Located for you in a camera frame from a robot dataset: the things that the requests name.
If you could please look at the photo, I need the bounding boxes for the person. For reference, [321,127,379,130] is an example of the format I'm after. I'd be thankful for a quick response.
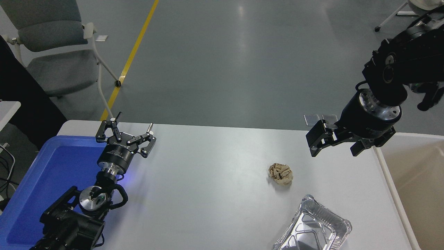
[0,35,68,150]

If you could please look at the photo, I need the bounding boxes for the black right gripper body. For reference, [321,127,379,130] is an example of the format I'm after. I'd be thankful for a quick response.
[338,91,399,140]

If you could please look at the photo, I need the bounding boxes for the grey office chair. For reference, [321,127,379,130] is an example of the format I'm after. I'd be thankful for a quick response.
[0,0,122,120]

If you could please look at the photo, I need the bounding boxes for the white cable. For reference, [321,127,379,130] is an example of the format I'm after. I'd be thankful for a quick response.
[0,143,16,183]

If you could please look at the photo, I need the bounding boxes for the silver foil tray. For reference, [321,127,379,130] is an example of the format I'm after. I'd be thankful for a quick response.
[272,194,352,250]

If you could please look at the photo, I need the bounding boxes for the crumpled tan paper ball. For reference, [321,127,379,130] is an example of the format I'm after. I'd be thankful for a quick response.
[268,162,293,185]

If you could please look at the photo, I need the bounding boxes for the white side table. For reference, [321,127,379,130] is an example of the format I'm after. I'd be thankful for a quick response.
[0,101,21,132]

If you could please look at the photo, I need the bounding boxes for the large pale bin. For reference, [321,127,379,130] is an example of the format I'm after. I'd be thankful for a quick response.
[373,132,444,250]

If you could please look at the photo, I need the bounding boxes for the blue plastic tray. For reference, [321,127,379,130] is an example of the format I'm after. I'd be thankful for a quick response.
[0,135,115,250]

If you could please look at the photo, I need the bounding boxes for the white wheeled chair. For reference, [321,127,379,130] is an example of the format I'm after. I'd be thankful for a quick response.
[374,0,432,32]

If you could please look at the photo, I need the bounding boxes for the black cable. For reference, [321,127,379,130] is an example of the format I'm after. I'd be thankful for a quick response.
[0,155,16,202]

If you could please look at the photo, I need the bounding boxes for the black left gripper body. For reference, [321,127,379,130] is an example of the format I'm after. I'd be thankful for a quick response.
[97,135,139,173]

